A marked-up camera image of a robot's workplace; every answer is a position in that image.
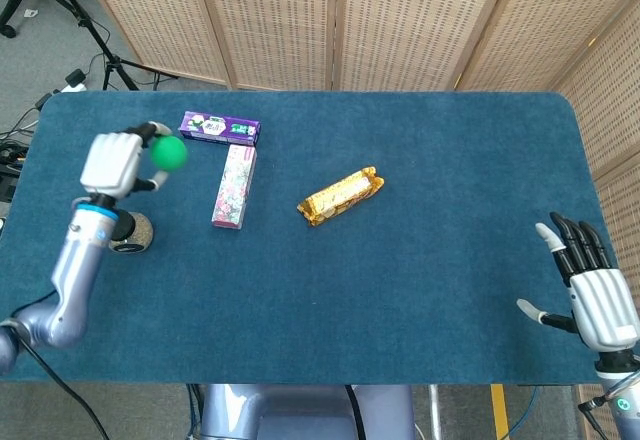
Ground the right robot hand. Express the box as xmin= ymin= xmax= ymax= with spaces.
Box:
xmin=516 ymin=211 xmax=640 ymax=367

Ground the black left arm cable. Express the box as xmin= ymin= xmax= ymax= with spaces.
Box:
xmin=9 ymin=309 xmax=111 ymax=440

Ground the black tripod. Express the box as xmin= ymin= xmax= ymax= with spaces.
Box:
xmin=29 ymin=0 xmax=179 ymax=92

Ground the blue table mat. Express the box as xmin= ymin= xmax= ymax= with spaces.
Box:
xmin=0 ymin=90 xmax=634 ymax=386

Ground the gold wrapped snack pack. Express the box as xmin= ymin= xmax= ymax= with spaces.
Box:
xmin=297 ymin=166 xmax=386 ymax=229

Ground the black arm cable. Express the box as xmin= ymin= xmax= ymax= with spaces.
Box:
xmin=577 ymin=393 xmax=619 ymax=440
xmin=9 ymin=309 xmax=111 ymax=440

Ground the purple toothpaste box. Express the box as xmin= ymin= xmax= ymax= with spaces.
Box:
xmin=178 ymin=110 xmax=262 ymax=148

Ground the green ball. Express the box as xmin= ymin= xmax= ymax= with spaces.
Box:
xmin=150 ymin=135 xmax=189 ymax=170

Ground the pink floral box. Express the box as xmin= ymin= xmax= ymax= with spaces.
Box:
xmin=211 ymin=144 xmax=258 ymax=231

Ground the floor cable bundle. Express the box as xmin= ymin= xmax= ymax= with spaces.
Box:
xmin=0 ymin=90 xmax=54 ymax=201

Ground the grey-blue robot torso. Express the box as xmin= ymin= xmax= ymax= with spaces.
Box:
xmin=199 ymin=383 xmax=417 ymax=440

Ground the glass jar black lid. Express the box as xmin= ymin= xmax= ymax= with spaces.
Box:
xmin=107 ymin=211 xmax=155 ymax=255

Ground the blue floor cable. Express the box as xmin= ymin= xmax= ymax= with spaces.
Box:
xmin=508 ymin=384 xmax=539 ymax=440

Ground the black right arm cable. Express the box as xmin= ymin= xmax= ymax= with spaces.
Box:
xmin=577 ymin=393 xmax=619 ymax=440

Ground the metal table leg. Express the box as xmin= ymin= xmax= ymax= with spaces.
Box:
xmin=427 ymin=384 xmax=444 ymax=440

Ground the wicker folding screen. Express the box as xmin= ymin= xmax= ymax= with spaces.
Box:
xmin=74 ymin=0 xmax=640 ymax=440

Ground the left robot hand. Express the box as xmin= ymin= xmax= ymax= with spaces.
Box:
xmin=78 ymin=120 xmax=174 ymax=199

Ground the white power adapter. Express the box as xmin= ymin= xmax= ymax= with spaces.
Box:
xmin=63 ymin=69 xmax=88 ymax=93

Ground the black torso cable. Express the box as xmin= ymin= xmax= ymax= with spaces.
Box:
xmin=343 ymin=384 xmax=372 ymax=440

